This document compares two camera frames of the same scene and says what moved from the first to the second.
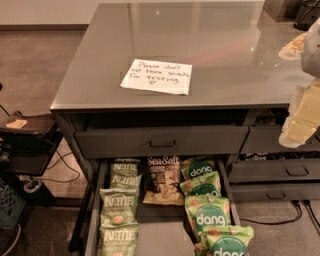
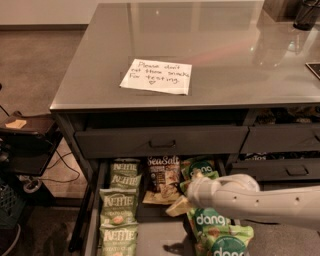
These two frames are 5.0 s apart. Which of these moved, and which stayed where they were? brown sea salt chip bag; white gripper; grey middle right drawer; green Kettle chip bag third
Moved: white gripper
Stayed: grey middle right drawer; green Kettle chip bag third; brown sea salt chip bag
